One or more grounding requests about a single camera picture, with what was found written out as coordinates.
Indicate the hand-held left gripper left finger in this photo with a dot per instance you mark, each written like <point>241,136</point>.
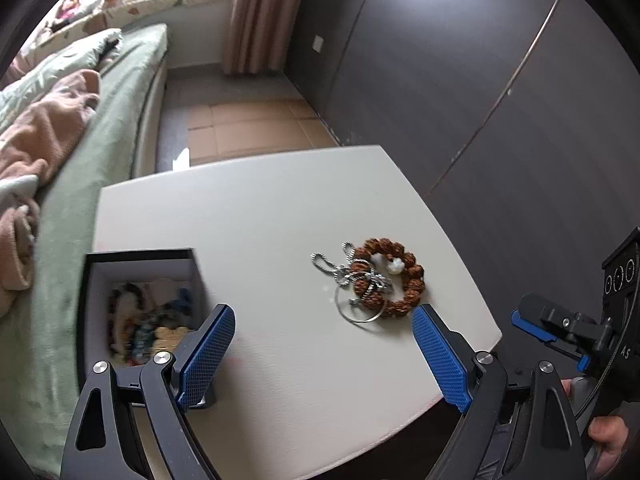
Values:
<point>207,355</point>

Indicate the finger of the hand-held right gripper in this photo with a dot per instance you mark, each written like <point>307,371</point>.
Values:
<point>555,322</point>
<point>570,355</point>

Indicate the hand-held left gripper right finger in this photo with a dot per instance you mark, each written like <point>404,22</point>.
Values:
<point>442,355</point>

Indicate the silver bangle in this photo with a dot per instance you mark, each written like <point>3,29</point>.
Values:
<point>350,316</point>

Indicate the black square gift box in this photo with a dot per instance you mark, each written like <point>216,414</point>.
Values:
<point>92,280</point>

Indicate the person's right hand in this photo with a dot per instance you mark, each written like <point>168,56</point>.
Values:
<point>607,437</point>

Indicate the green bed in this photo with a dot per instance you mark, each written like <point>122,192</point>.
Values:
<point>65,240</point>

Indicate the flat cardboard sheet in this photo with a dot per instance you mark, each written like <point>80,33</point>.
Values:
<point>260,130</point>

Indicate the pink fleece blanket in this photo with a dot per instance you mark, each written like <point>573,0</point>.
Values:
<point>45,120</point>

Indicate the pale green duvet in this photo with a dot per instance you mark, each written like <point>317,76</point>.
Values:
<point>50,70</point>

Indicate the pink curtain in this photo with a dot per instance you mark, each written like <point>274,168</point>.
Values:
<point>265,15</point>

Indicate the leaf print window seat cushion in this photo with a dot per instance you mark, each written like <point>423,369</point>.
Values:
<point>145,10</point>

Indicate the white wall socket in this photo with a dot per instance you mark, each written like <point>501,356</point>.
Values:
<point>318,43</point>

